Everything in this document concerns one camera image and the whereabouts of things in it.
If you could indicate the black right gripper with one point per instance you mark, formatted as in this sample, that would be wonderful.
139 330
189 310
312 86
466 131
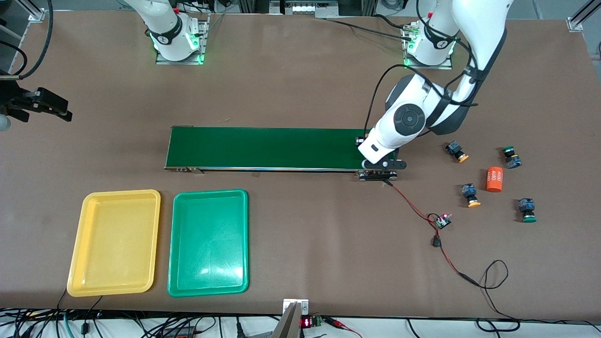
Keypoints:
14 100

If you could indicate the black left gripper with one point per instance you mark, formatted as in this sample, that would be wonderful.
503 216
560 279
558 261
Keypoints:
359 143

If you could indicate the yellow mushroom push button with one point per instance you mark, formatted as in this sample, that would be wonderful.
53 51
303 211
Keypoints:
455 150
470 193

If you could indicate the orange cylindrical capacitor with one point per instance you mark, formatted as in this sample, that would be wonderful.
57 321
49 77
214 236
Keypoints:
494 179

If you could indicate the green mushroom push button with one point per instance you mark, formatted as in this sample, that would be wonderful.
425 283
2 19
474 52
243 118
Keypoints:
527 209
511 157

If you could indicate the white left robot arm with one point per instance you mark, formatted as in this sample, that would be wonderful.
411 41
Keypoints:
408 119

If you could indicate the green conveyor belt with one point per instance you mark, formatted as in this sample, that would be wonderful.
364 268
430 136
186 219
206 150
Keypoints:
281 148

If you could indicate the small black circuit board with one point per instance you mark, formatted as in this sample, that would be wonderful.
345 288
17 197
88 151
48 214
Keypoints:
443 221

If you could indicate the grey control box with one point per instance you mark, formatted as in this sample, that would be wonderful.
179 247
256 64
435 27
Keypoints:
305 8

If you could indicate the yellow plastic tray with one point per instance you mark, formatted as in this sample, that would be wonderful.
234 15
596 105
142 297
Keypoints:
115 244

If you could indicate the red alligator clip lead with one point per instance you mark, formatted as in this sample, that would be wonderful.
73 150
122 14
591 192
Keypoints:
335 322

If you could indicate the green plastic tray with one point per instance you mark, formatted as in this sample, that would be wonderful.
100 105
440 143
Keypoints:
209 244

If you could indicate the red digit display module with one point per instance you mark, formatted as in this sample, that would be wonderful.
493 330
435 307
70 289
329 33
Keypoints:
306 322

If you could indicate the aluminium frame profile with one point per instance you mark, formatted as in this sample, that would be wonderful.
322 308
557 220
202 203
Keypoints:
582 14
37 14

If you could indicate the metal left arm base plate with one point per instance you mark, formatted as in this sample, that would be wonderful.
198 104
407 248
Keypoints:
441 66

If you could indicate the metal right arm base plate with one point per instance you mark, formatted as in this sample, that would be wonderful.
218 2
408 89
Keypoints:
205 37

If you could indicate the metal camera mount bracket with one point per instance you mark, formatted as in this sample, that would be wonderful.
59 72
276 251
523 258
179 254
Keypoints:
288 324

